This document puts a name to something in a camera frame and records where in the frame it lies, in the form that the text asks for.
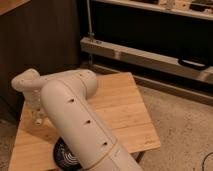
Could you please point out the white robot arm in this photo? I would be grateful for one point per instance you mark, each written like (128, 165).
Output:
(63, 96)

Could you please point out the black ceramic bowl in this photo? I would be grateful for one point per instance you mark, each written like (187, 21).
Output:
(64, 158)

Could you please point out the metal pole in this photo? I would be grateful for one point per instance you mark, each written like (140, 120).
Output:
(90, 33)

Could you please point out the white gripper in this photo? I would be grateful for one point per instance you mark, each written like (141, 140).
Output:
(33, 100)

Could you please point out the black handle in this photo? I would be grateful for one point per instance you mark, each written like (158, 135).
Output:
(196, 66)

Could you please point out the wooden beam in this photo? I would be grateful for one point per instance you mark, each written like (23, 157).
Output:
(144, 59)

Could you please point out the wooden shelf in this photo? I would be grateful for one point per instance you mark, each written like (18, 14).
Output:
(167, 8)

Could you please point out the white plastic bottle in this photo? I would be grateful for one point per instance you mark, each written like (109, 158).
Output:
(39, 116)

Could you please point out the wooden table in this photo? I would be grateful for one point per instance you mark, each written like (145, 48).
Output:
(117, 102)

